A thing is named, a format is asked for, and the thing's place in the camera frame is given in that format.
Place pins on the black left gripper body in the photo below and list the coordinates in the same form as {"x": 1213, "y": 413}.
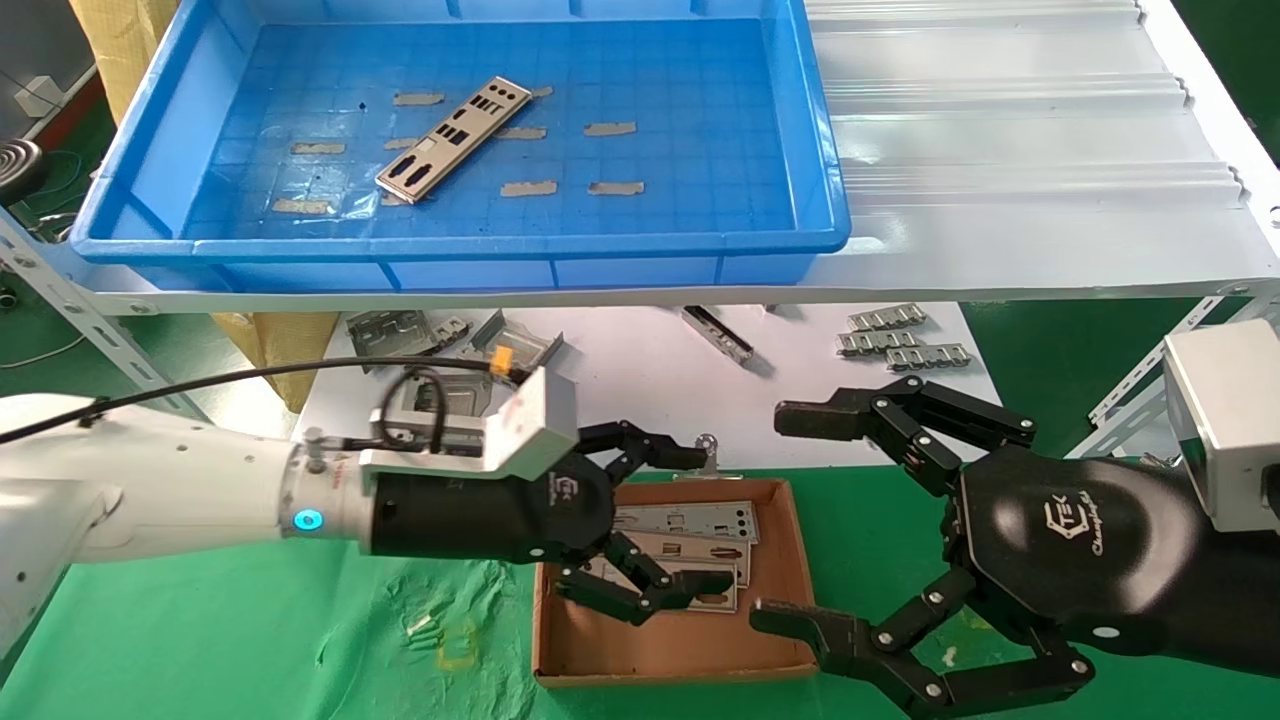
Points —
{"x": 470, "y": 515}

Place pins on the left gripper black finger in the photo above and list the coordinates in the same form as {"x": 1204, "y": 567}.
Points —
{"x": 700, "y": 583}
{"x": 680, "y": 457}

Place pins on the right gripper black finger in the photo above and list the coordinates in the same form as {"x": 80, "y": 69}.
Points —
{"x": 820, "y": 418}
{"x": 800, "y": 622}

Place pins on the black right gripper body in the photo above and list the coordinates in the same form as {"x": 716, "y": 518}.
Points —
{"x": 1080, "y": 550}

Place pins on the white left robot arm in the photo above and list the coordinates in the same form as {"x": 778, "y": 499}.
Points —
{"x": 150, "y": 480}

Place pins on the brown cardboard box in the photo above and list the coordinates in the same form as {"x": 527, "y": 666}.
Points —
{"x": 700, "y": 645}

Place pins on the blue plastic tray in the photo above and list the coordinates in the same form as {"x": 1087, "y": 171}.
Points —
{"x": 700, "y": 90}

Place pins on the silver binder clip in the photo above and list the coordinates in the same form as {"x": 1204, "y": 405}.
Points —
{"x": 714, "y": 470}

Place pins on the small slotted metal strip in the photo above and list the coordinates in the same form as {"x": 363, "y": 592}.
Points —
{"x": 930, "y": 357}
{"x": 878, "y": 343}
{"x": 888, "y": 319}

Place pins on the green table cloth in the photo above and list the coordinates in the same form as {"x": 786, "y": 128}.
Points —
{"x": 880, "y": 540}

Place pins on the flat grey metal plate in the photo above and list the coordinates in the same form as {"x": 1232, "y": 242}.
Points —
{"x": 460, "y": 390}

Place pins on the small slotted metal piece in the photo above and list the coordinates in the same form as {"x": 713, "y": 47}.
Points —
{"x": 452, "y": 330}

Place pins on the yellow woven bag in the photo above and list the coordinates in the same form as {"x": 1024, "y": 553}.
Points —
{"x": 285, "y": 345}

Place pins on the white corrugated shelf board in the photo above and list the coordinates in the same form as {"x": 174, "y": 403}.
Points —
{"x": 1000, "y": 150}

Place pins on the grey tape strip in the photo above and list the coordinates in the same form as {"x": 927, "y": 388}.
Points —
{"x": 400, "y": 144}
{"x": 300, "y": 207}
{"x": 318, "y": 148}
{"x": 419, "y": 99}

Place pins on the black round coil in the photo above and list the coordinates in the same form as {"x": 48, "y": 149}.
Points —
{"x": 18, "y": 165}

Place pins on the white plastic block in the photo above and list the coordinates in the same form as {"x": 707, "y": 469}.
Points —
{"x": 40, "y": 95}

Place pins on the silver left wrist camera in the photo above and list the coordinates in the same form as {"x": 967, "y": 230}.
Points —
{"x": 530, "y": 420}

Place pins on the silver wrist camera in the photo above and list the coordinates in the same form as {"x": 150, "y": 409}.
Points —
{"x": 530, "y": 420}
{"x": 1230, "y": 420}

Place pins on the long narrow metal bracket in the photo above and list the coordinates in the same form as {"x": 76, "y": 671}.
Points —
{"x": 718, "y": 335}

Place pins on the grey metal tray bracket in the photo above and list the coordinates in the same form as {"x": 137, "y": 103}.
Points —
{"x": 515, "y": 340}

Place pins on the white perforated steel post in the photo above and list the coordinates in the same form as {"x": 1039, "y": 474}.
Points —
{"x": 100, "y": 325}
{"x": 1150, "y": 375}

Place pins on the folded grey metal bracket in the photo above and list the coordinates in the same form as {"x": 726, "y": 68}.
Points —
{"x": 385, "y": 338}

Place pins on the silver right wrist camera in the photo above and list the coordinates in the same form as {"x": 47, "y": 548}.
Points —
{"x": 1230, "y": 420}

